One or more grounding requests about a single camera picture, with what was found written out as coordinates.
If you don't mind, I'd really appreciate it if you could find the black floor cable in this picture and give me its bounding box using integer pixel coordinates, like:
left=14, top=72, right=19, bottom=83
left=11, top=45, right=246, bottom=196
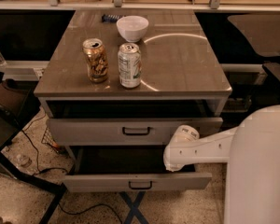
left=20, top=114, right=124, bottom=224

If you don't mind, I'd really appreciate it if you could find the white green soda can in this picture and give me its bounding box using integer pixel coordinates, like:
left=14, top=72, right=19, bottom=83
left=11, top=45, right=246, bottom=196
left=118, top=43, right=142, bottom=89

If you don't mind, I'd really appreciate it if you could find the blue tape cross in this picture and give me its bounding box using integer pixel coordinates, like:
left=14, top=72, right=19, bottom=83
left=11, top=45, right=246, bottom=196
left=119, top=191, right=148, bottom=224

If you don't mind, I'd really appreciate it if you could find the clear plastic bottle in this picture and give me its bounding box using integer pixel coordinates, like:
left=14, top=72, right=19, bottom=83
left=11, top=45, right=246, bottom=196
left=16, top=154, right=32, bottom=168

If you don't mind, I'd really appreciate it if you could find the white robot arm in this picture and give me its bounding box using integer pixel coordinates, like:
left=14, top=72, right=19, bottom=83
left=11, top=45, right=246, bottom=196
left=163, top=105, right=280, bottom=224

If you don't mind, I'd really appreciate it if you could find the grey drawer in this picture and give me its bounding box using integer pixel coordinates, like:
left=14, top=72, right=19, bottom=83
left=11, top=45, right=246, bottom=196
left=63, top=145, right=212, bottom=192
left=47, top=118, right=223, bottom=146

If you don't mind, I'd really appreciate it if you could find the grey drawer cabinet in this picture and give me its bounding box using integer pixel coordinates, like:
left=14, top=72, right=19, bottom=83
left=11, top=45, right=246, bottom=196
left=34, top=8, right=233, bottom=193

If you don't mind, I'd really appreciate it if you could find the wire basket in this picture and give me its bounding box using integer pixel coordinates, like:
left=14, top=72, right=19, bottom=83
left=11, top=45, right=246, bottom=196
left=41, top=128, right=66, bottom=154

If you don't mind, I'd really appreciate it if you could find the blue snack bar wrapper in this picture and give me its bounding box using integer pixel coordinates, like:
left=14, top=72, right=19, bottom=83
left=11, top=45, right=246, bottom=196
left=102, top=14, right=122, bottom=23

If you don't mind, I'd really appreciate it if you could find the brown bag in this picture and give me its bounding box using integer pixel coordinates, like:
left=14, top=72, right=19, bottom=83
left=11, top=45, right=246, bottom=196
left=0, top=79, right=40, bottom=128

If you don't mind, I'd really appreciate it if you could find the white bowl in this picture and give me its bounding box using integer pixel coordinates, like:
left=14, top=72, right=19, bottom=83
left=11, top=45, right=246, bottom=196
left=117, top=16, right=149, bottom=42

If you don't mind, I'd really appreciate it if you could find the gold crumpled soda can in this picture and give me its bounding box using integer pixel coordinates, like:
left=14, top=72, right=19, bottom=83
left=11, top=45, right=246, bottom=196
left=82, top=38, right=108, bottom=83

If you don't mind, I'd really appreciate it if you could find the black office chair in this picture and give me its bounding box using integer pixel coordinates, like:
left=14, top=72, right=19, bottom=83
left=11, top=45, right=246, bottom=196
left=227, top=13, right=280, bottom=110

